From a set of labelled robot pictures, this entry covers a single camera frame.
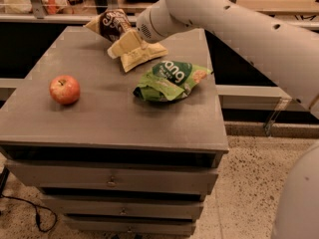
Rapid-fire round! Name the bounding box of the green chip bag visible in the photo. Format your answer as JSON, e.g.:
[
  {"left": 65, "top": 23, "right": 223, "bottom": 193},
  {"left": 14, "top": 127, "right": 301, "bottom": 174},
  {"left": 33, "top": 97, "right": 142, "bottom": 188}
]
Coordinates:
[{"left": 134, "top": 61, "right": 212, "bottom": 102}]

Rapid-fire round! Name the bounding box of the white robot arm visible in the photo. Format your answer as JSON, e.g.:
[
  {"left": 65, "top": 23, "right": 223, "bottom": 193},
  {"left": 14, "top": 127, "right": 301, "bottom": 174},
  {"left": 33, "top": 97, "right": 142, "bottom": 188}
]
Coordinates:
[{"left": 109, "top": 0, "right": 319, "bottom": 239}]

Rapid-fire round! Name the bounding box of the red apple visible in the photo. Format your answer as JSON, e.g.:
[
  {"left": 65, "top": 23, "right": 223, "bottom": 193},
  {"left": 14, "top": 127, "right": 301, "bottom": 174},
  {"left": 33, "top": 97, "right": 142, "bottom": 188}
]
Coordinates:
[{"left": 49, "top": 75, "right": 81, "bottom": 105}]

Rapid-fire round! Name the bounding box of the middle grey drawer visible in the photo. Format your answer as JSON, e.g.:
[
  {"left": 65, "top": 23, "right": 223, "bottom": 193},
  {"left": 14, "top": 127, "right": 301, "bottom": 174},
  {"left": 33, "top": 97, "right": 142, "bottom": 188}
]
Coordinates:
[{"left": 42, "top": 195, "right": 203, "bottom": 220}]

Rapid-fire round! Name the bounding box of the left metal bracket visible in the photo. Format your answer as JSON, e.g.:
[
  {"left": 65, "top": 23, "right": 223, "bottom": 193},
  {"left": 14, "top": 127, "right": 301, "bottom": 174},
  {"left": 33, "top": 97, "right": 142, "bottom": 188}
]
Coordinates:
[{"left": 30, "top": 0, "right": 47, "bottom": 19}]

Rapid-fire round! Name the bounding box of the black floor cable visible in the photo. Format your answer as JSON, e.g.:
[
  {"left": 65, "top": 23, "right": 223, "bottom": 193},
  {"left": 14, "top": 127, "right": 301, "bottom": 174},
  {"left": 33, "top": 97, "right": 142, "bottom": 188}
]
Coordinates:
[{"left": 0, "top": 192, "right": 58, "bottom": 234}]

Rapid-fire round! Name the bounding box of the top grey drawer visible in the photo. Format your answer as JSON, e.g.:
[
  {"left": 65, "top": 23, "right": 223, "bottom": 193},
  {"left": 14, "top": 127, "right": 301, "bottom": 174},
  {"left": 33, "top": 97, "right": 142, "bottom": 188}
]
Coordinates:
[{"left": 5, "top": 160, "right": 217, "bottom": 195}]

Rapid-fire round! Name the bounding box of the grey drawer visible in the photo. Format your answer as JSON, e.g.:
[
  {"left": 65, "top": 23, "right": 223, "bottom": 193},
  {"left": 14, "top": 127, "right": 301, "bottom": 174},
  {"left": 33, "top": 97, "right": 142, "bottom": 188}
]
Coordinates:
[
  {"left": 42, "top": 195, "right": 203, "bottom": 220},
  {"left": 5, "top": 160, "right": 217, "bottom": 195},
  {"left": 63, "top": 215, "right": 195, "bottom": 236}
]

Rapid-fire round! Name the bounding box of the brown chip bag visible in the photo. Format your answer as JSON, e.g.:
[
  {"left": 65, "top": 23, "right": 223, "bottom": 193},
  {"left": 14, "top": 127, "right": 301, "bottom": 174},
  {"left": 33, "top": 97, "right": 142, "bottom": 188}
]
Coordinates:
[{"left": 85, "top": 9, "right": 168, "bottom": 73}]

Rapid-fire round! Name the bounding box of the grey drawer cabinet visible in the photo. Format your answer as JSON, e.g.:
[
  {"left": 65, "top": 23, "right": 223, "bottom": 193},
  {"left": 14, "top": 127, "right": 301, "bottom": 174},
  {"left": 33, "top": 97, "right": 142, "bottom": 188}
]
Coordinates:
[{"left": 0, "top": 26, "right": 229, "bottom": 236}]

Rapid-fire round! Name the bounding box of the bottom grey drawer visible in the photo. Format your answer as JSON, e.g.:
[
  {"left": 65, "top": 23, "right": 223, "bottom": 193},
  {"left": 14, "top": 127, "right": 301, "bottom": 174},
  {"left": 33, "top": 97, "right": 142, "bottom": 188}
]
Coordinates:
[{"left": 63, "top": 215, "right": 195, "bottom": 236}]

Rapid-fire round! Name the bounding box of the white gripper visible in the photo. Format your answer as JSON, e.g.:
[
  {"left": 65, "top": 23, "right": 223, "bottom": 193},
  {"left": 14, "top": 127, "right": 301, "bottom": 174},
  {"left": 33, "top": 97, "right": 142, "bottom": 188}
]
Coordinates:
[{"left": 108, "top": 0, "right": 190, "bottom": 59}]

